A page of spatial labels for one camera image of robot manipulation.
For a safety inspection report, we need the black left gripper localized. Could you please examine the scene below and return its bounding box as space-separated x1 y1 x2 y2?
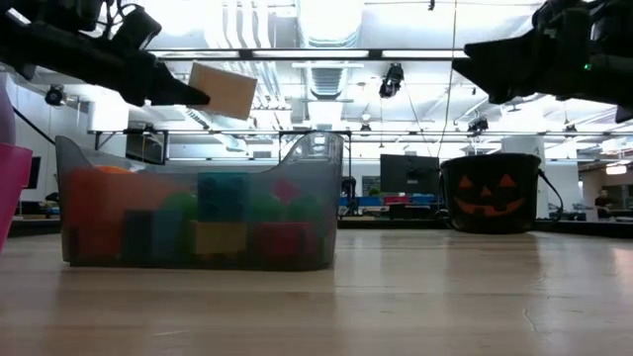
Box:
98 46 212 108

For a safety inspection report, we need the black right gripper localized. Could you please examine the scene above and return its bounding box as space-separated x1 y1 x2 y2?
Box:
452 0 594 105

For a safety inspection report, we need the small teal building block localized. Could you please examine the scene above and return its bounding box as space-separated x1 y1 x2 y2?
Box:
197 171 251 223
123 210 185 258

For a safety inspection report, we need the short green building block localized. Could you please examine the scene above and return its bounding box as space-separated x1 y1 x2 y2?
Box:
160 191 199 223

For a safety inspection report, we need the small red building block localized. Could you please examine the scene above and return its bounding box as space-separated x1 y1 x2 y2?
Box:
270 177 301 204

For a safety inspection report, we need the small yellow building block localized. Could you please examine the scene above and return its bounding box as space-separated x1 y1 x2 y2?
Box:
190 221 248 256

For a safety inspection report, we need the grey translucent plastic bin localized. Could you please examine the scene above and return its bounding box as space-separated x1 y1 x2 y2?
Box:
54 132 345 272

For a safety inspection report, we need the long green building block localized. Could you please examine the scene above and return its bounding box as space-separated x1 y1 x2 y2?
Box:
249 195 327 223

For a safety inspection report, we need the large red building block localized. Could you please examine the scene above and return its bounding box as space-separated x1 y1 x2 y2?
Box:
251 222 322 258

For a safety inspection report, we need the black pumpkin face bucket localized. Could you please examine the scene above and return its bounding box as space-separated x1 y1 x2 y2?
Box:
439 152 565 235

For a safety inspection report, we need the black computer monitor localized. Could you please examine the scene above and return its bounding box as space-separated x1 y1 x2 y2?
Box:
379 153 440 195

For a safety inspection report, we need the person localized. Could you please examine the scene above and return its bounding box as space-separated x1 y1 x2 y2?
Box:
594 189 614 220

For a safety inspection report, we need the pink plastic bin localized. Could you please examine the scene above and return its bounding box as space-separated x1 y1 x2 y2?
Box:
0 142 34 253

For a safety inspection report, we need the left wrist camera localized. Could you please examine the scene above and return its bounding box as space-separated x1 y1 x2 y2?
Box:
112 4 163 50

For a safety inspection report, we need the black overhead camera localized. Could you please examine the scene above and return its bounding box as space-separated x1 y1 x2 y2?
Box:
378 62 406 99

